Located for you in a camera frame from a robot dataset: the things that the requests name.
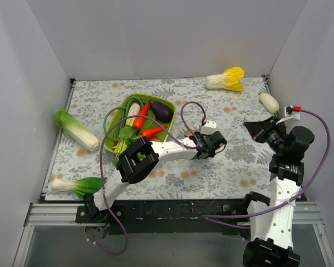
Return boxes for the brass padlock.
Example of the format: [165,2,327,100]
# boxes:
[184,130,195,137]

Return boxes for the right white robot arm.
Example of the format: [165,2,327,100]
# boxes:
[240,116,315,266]

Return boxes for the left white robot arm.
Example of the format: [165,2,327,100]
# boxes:
[84,131,227,223]

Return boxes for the floral table mat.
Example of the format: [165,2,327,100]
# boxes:
[46,77,301,200]

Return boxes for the white toy daikon radish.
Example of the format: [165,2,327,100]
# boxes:
[259,92,288,130]

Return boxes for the brown toy potato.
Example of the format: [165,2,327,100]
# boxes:
[150,136,162,142]

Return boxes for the purple toy eggplant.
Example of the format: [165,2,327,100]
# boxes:
[150,100,174,123]

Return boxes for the yellow napa cabbage toy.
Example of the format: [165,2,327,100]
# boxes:
[205,67,244,92]

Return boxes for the red toy chili pepper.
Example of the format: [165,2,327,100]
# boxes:
[141,125,168,139]

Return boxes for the orange toy carrot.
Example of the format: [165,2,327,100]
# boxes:
[132,102,150,130]

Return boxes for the green plastic basket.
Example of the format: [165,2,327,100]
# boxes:
[104,93,176,153]

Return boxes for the white toy radish in basket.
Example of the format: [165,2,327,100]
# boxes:
[126,103,140,126]

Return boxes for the green leafy toy in basket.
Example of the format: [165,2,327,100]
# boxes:
[113,126,141,165]

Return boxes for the green toy long beans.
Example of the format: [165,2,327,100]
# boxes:
[103,95,146,142]

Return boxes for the green bok choy toy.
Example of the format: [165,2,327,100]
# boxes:
[51,177,102,199]

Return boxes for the green napa cabbage toy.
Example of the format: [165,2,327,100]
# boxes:
[54,109,100,152]

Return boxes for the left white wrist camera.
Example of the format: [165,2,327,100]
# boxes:
[199,121,217,135]

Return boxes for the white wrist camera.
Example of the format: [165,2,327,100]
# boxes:
[199,121,217,135]
[276,105,301,125]

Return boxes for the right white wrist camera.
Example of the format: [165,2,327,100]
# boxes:
[276,105,301,125]

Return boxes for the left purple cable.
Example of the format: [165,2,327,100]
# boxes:
[86,101,207,256]

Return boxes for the purple cable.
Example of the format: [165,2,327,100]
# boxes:
[86,101,207,256]
[202,105,331,230]

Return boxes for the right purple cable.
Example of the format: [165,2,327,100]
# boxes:
[202,105,331,230]

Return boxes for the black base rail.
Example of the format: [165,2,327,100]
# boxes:
[75,197,271,236]

